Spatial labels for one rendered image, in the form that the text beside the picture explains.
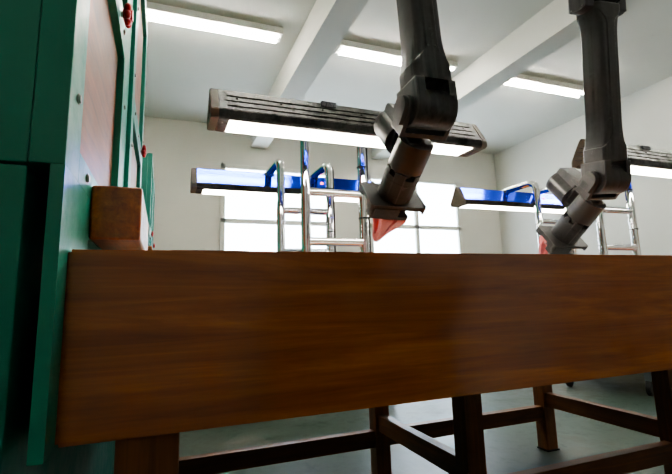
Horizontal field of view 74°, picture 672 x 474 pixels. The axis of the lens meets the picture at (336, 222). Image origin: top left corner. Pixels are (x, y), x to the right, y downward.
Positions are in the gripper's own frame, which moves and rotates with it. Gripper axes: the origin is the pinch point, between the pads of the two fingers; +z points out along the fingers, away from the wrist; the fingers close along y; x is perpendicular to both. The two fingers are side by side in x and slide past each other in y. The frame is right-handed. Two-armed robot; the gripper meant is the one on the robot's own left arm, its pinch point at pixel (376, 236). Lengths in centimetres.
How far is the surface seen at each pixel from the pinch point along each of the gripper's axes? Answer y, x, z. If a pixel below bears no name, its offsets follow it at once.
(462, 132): -27.6, -25.9, -10.2
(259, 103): 19.2, -26.7, -9.9
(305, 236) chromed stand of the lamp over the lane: 4.6, -20.6, 18.4
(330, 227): -11, -41, 32
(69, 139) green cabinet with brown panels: 44, 12, -21
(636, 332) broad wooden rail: -34.7, 26.4, -4.5
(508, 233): -482, -386, 312
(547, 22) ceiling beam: -248, -270, -5
